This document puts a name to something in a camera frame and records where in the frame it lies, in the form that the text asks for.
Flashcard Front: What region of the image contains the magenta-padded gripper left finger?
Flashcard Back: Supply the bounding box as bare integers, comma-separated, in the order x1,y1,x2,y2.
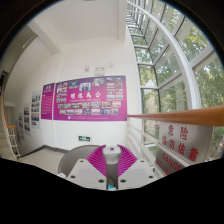
65,144,108,191

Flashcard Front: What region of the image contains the silver red-lettered warning sign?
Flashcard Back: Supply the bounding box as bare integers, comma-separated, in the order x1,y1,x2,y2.
154,121,214,176

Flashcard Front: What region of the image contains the large magenta photo poster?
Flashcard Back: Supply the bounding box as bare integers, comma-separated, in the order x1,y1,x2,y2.
53,75,128,122

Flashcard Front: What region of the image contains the white photo poster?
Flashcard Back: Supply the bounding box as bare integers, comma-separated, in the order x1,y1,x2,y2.
22,103,32,137
30,90,43,130
17,113,25,143

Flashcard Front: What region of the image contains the white railing with wooden handrail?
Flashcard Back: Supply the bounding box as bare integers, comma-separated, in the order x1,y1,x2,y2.
126,104,224,178

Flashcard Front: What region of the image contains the narrow magenta poster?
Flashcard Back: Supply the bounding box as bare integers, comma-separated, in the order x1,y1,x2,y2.
40,82,56,121

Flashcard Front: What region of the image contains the white wall-mounted device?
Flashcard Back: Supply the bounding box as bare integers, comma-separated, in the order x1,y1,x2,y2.
93,65,106,76

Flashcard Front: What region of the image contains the green exit sign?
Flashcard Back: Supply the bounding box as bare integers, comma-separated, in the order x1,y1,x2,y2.
78,134,92,143

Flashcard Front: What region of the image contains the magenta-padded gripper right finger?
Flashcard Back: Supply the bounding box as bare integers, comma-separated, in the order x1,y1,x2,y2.
116,144,158,191

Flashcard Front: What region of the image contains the white-framed glass window wall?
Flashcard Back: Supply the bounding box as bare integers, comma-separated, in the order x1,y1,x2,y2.
125,0,224,162

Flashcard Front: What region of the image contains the white charger block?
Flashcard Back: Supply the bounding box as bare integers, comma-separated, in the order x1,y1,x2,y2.
102,145,122,190

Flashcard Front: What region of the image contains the white stair railing wooden handrail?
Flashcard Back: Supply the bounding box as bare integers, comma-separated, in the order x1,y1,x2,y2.
0,94,22,160

